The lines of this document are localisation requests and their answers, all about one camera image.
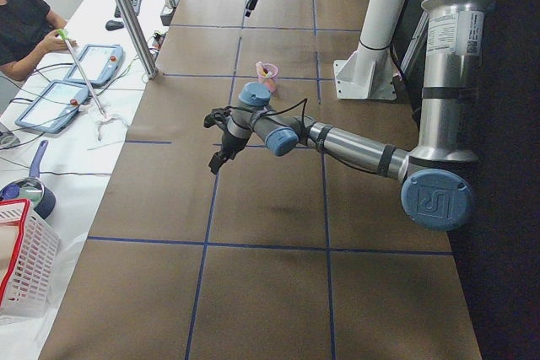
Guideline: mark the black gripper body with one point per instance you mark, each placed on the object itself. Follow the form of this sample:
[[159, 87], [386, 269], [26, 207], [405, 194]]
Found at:
[[229, 147]]

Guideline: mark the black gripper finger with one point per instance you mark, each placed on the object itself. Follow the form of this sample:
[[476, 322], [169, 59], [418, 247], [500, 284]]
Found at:
[[250, 7], [216, 162]]

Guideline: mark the black computer mouse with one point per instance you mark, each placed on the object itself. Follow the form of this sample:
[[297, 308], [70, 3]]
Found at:
[[112, 25]]

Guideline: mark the far teach pendant tablet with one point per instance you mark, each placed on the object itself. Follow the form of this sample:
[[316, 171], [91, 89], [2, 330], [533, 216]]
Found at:
[[100, 62]]

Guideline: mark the teach pendant tablet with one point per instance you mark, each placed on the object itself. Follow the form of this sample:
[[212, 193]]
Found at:
[[54, 107], [100, 62]]

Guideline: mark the near teach pendant tablet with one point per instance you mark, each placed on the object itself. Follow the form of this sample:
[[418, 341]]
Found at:
[[54, 107]]

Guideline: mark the blue saucepan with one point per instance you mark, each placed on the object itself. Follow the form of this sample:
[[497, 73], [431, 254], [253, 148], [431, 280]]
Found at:
[[32, 188]]

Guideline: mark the white red plastic basket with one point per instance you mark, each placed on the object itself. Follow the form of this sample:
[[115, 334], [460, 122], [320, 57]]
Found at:
[[28, 250]]

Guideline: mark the person in black shirt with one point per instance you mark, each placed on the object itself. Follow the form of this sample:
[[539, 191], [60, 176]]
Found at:
[[29, 30]]

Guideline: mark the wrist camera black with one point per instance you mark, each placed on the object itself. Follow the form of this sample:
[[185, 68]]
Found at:
[[217, 117]]

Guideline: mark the aluminium frame post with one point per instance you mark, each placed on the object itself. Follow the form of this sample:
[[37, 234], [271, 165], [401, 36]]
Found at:
[[138, 39]]

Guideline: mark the green handled reacher grabber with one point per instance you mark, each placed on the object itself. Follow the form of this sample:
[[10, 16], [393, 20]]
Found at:
[[103, 118]]

